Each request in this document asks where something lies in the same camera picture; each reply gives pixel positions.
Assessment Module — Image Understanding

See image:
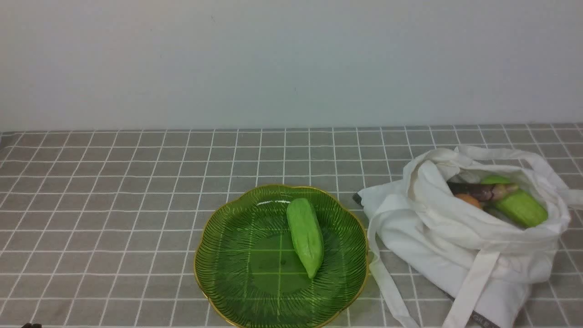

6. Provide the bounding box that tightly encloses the green loofah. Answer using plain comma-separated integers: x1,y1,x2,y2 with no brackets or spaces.
286,198,324,279
481,175,548,228

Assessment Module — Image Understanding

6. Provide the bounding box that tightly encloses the white cloth tote bag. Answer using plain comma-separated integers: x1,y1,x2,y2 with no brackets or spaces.
353,145,582,328

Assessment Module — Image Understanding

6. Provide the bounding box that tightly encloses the green loofah on plate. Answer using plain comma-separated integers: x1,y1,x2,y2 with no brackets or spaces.
286,198,324,279

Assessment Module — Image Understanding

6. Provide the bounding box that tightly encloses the green glass plate gold rim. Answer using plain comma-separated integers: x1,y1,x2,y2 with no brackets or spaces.
194,184,370,328

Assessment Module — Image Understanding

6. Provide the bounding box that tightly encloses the orange round vegetable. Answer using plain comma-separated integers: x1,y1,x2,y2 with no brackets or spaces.
455,194,482,210

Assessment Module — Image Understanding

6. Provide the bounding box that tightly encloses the purple brown bamboo shoot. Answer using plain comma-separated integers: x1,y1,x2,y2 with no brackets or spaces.
446,181,519,203

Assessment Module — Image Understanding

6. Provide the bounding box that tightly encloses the grey checked tablecloth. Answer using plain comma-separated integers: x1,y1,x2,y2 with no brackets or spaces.
0,123,582,328

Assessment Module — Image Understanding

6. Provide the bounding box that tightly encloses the small dark object bottom left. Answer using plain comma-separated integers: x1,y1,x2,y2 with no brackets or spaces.
21,323,42,328

